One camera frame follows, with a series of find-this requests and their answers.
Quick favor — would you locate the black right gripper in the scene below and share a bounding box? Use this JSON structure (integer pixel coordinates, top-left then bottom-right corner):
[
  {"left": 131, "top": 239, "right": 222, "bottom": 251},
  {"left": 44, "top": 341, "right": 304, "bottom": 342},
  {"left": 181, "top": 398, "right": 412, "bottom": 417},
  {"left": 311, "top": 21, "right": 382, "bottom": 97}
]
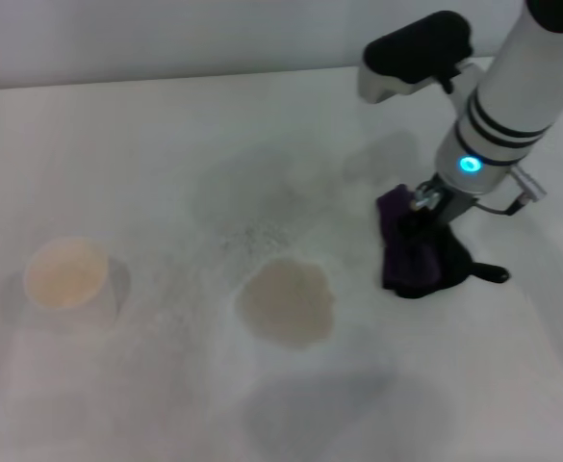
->
[{"left": 397, "top": 174, "right": 475, "bottom": 243}]

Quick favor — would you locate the purple and black rag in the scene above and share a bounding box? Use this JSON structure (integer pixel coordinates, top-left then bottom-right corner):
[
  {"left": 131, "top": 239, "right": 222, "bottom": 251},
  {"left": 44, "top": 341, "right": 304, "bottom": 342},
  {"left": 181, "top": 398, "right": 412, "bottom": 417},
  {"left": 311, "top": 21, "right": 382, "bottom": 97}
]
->
[{"left": 375, "top": 183, "right": 511, "bottom": 301}]

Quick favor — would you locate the white paper cup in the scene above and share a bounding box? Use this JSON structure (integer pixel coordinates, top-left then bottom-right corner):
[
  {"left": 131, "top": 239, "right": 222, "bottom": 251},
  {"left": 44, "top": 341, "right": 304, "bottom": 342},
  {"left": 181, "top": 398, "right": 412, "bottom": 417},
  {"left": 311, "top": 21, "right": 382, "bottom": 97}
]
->
[{"left": 22, "top": 235, "right": 132, "bottom": 334}]

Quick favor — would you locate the brown water stain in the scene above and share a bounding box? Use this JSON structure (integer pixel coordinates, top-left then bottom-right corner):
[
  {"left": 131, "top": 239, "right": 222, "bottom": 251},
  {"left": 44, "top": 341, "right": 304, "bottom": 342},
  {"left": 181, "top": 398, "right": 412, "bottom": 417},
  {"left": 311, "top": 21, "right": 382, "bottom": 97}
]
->
[{"left": 234, "top": 256, "right": 337, "bottom": 351}]

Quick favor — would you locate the silver right wrist fitting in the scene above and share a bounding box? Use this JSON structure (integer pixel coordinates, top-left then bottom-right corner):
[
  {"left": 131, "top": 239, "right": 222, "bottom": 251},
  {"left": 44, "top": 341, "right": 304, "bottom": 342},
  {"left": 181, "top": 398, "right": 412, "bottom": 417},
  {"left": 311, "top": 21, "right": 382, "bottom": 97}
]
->
[{"left": 409, "top": 182, "right": 445, "bottom": 212}]

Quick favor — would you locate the grey wrist connector with cable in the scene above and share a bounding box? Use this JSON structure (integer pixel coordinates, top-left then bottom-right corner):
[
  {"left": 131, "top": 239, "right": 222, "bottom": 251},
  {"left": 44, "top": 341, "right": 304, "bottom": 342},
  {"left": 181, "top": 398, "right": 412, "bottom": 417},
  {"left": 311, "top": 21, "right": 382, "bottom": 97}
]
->
[{"left": 473, "top": 165, "right": 549, "bottom": 216}]

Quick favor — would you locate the black white wrist camera housing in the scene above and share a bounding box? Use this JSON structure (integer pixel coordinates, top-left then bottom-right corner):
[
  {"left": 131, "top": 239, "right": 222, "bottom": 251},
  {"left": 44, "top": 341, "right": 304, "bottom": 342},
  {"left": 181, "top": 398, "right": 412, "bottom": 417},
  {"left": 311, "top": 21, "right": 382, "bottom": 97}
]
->
[{"left": 356, "top": 11, "right": 484, "bottom": 105}]

